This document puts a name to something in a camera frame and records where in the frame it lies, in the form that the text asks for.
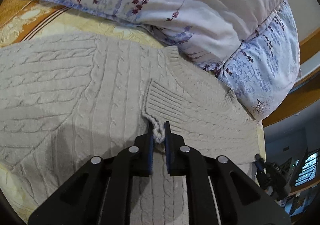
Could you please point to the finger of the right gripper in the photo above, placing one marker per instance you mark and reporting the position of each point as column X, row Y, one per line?
column 259, row 162

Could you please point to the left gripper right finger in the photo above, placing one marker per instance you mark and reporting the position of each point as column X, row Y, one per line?
column 218, row 191

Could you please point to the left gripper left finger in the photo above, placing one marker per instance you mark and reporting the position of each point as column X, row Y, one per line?
column 100, row 191

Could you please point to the beige cable knit sweater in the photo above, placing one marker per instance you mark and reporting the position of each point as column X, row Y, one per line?
column 97, row 130

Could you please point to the bright window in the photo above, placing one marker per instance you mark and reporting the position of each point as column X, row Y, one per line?
column 309, row 169

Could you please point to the pink floral pillow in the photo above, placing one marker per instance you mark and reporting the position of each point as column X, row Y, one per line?
column 250, row 45

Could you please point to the yellow patterned bed sheet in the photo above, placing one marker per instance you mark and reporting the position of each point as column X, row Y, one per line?
column 50, row 22

